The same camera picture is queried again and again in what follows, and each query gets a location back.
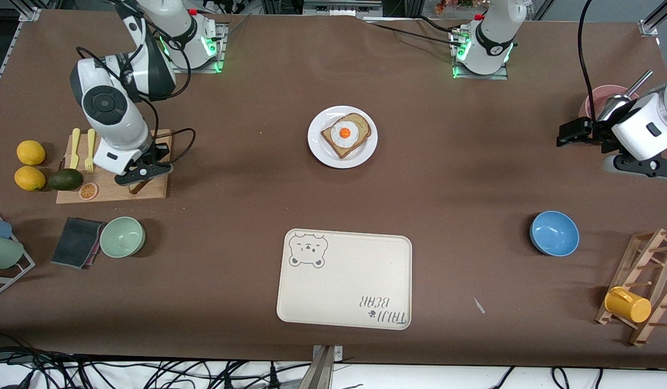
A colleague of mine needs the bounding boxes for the toy fried egg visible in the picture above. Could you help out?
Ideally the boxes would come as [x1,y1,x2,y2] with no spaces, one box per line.
[330,121,359,150]

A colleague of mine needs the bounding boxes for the toasted bread slice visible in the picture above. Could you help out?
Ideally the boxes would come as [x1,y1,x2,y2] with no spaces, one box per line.
[320,113,372,159]

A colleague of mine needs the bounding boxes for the white round plate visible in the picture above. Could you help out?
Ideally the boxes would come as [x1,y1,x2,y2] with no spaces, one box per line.
[308,105,378,169]

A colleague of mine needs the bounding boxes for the metal scoop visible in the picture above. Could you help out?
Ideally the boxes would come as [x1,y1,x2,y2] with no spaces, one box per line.
[597,70,654,122]

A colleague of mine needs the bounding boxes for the pink bowl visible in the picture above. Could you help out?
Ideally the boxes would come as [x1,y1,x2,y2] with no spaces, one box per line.
[578,85,639,122]

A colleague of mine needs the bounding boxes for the wooden cutting board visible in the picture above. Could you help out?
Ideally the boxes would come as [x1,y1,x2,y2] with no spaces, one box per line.
[56,129,173,205]

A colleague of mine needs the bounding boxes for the yellow plastic fork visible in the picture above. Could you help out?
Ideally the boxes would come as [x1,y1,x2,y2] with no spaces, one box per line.
[84,128,97,174]

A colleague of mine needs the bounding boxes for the mint green bowl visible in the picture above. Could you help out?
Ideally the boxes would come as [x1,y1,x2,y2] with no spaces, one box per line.
[99,216,146,258]

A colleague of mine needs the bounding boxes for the green avocado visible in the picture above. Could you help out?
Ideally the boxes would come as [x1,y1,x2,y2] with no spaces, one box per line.
[48,169,84,191]

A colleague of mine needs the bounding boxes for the blue bowl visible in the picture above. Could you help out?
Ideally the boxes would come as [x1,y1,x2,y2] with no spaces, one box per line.
[530,210,580,257]

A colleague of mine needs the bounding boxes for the wooden mug rack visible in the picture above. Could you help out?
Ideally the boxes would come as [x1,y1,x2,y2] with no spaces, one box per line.
[595,228,667,347]

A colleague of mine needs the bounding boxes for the folded dark grey cloth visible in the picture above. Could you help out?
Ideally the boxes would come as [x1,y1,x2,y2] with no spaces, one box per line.
[51,217,106,270]

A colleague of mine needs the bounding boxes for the yellow lemon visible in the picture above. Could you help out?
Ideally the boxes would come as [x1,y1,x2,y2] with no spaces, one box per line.
[14,165,46,192]
[16,140,46,166]

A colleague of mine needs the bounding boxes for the yellow mug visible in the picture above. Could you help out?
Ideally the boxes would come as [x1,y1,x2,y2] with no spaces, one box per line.
[604,286,652,324]

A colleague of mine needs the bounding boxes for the pale green cup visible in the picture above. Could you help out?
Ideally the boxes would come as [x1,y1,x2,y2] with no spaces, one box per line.
[0,236,25,270]

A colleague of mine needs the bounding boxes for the cream bear print tray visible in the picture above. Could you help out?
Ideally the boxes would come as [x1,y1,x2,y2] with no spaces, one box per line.
[276,229,413,331]

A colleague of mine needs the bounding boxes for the grey box behind table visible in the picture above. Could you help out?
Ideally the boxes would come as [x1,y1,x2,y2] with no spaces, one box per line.
[303,0,384,17]

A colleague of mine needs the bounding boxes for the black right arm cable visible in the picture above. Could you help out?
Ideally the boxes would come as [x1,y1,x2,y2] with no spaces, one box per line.
[76,46,197,164]

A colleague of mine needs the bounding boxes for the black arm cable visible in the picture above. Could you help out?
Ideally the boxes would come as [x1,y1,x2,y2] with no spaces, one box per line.
[576,0,602,124]
[76,46,197,164]

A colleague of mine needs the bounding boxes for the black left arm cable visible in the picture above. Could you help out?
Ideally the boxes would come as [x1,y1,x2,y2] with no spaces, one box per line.
[576,0,602,124]

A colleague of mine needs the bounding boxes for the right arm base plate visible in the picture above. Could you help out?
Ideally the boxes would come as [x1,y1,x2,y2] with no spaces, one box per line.
[167,22,226,73]

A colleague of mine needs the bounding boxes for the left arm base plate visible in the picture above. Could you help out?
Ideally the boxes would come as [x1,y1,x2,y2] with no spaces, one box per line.
[452,30,510,81]

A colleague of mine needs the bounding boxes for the white wire rack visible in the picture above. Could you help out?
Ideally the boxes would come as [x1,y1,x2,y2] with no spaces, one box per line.
[0,212,36,299]

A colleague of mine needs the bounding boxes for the black cable on table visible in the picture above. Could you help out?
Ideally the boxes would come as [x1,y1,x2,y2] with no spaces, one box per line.
[364,19,465,48]

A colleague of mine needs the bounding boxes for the tangled black floor cables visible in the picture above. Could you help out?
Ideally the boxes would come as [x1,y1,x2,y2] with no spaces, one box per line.
[0,346,312,389]

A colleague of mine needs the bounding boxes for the metal table bracket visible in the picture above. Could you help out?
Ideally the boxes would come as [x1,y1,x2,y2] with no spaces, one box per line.
[297,345,344,389]

